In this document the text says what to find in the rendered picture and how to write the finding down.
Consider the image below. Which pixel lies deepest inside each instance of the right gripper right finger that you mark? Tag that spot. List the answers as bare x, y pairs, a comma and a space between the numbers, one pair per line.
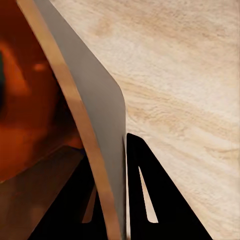
176, 219

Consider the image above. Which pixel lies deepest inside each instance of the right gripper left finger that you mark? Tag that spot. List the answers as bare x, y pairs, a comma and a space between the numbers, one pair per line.
63, 220

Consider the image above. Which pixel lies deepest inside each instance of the trash can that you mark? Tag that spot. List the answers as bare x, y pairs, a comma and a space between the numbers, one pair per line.
98, 107

